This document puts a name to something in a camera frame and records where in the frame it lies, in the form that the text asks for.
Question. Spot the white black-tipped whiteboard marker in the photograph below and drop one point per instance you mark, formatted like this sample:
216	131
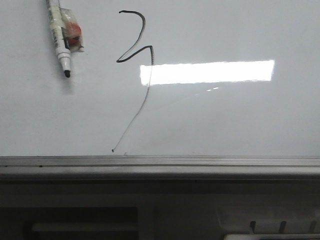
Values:
57	28

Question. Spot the grey aluminium whiteboard frame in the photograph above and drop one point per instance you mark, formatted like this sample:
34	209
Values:
159	167

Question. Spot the white glossy whiteboard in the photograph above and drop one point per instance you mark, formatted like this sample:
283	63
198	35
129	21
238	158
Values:
163	77

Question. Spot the red magnet taped to marker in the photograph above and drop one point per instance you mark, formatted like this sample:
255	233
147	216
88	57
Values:
72	30

